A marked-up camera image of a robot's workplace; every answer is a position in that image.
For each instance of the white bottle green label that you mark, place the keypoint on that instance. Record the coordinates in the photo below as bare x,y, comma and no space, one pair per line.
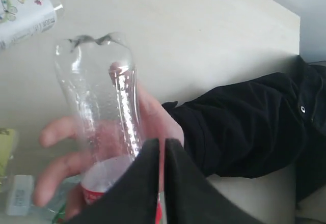
19,199

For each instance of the clear cola bottle red label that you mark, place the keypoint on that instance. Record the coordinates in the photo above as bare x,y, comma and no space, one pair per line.
98,78

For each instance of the open bare human hand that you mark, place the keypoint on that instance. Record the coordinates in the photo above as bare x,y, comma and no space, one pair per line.
155,123

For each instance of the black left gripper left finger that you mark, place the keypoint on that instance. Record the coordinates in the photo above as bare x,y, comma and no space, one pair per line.
122,189

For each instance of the white bottle with apple label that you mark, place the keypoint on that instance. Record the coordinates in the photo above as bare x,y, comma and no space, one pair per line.
22,19

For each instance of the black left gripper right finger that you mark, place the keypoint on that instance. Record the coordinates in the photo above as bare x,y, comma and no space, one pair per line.
192,198

